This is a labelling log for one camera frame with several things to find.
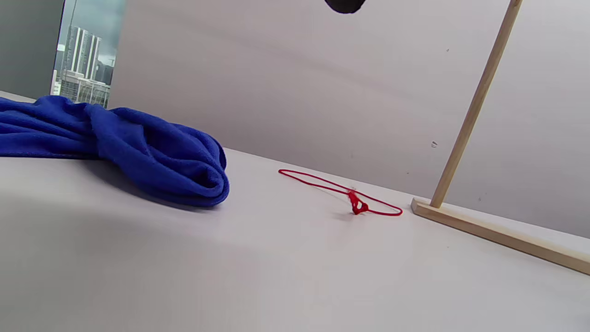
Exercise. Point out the person's left hand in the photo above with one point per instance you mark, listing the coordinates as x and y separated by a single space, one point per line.
345 5

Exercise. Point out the grey partition panel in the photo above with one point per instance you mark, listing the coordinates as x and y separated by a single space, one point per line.
27 46

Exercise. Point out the blue towel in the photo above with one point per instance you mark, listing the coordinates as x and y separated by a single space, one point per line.
152 152

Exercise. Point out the window with outdoor view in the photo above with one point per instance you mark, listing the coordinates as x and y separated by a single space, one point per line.
85 55

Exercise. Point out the wooden rack with two posts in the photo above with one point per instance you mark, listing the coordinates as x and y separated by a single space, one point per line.
474 106

